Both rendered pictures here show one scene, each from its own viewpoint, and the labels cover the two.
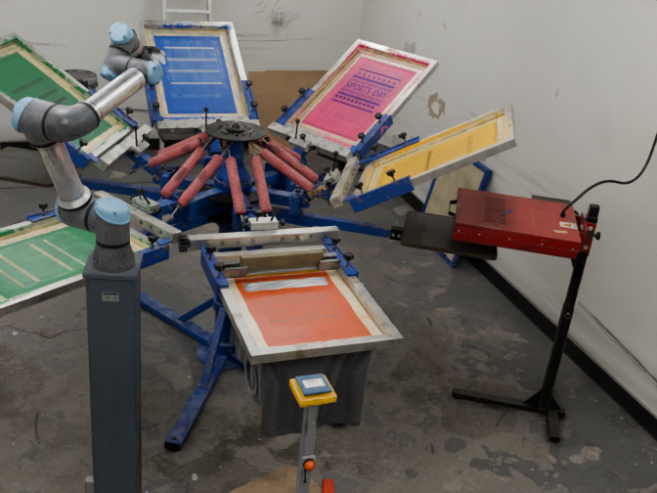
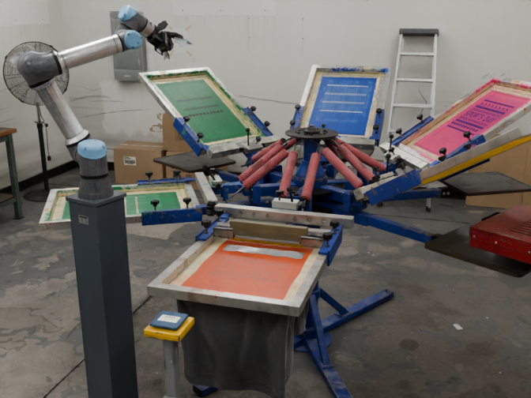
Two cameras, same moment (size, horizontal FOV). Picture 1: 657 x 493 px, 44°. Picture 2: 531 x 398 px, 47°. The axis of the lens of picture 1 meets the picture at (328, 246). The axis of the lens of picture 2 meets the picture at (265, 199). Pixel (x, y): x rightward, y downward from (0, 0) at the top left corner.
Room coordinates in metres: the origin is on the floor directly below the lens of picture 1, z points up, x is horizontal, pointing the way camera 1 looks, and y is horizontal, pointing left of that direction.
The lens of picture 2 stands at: (1.05, -1.44, 1.99)
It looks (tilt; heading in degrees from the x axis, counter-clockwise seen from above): 18 degrees down; 39
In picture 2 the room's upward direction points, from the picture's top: straight up
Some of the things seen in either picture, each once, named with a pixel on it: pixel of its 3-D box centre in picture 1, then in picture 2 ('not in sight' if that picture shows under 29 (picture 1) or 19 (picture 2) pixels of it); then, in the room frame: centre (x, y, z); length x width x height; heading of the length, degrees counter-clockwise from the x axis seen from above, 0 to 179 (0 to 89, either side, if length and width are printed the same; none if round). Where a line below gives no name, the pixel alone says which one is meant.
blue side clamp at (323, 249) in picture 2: (339, 262); (330, 245); (3.18, -0.06, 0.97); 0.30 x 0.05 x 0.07; 23
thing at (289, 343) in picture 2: not in sight; (298, 322); (2.88, -0.11, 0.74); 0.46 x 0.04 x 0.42; 23
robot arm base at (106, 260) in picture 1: (112, 249); (95, 183); (2.55, 0.75, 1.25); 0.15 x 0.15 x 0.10
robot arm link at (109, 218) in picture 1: (110, 219); (92, 156); (2.55, 0.76, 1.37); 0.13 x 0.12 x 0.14; 69
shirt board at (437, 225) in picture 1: (361, 225); (408, 230); (3.74, -0.15, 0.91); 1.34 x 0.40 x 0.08; 83
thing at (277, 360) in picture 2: (314, 387); (231, 344); (2.58, -0.01, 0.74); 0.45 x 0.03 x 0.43; 113
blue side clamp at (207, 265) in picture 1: (214, 273); (212, 232); (2.96, 0.46, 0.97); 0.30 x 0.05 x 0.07; 23
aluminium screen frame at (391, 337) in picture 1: (295, 296); (254, 259); (2.85, 0.11, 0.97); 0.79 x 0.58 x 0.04; 23
